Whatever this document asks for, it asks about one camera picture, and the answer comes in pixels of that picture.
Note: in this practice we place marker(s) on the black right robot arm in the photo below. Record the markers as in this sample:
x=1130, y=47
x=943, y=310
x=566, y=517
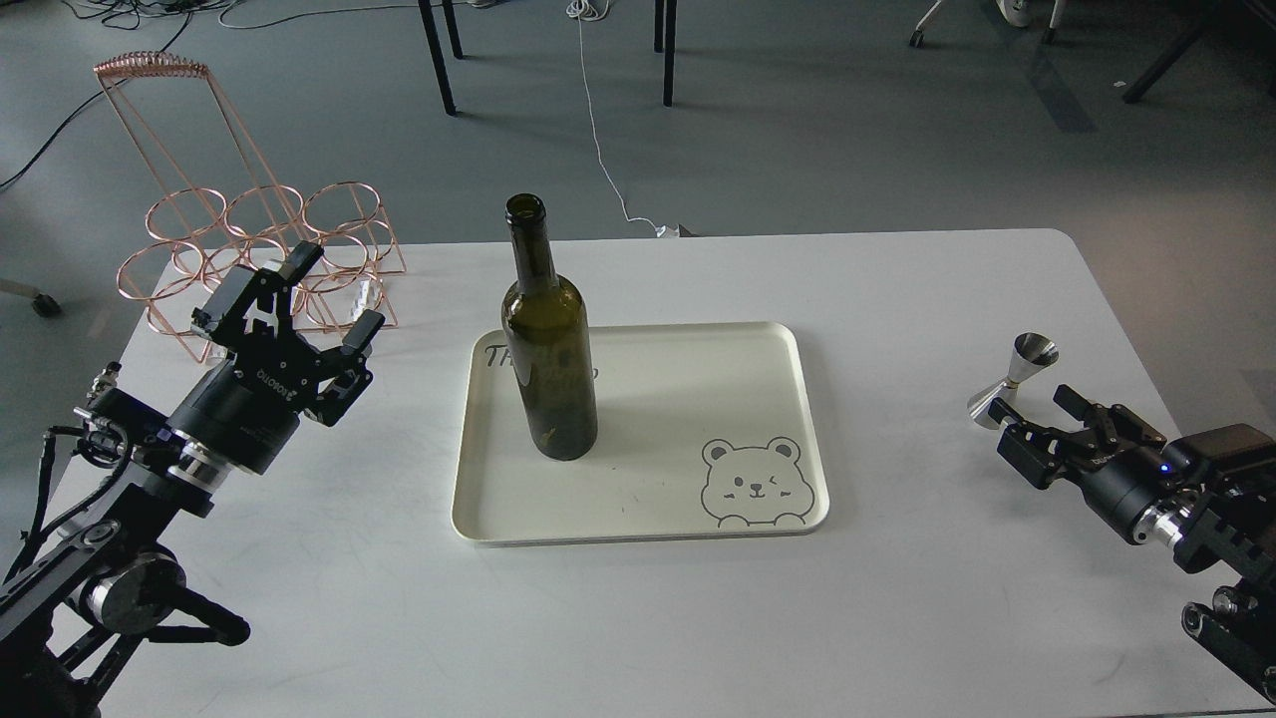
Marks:
x=1209, y=498

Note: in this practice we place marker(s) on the copper wire wine rack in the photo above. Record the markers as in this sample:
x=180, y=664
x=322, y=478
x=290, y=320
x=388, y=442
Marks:
x=199, y=232

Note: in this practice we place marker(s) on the cream bear serving tray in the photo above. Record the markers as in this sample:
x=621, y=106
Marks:
x=706, y=431

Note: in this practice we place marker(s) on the silver metal jigger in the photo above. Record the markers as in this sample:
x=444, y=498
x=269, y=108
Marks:
x=1031, y=354

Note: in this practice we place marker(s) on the caster wheel at left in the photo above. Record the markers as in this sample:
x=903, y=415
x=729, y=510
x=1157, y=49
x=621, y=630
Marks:
x=42, y=304

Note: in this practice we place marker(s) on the dark green wine bottle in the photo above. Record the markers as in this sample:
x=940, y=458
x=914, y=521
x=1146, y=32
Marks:
x=545, y=324

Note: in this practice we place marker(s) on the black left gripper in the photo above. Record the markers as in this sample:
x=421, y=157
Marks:
x=269, y=377

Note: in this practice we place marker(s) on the black diagonal desk leg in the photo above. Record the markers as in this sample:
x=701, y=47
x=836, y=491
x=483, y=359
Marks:
x=1175, y=50

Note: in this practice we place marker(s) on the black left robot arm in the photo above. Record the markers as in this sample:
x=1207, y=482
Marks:
x=92, y=581

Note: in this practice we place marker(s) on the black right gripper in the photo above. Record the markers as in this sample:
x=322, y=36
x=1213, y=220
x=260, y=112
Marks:
x=1138, y=492

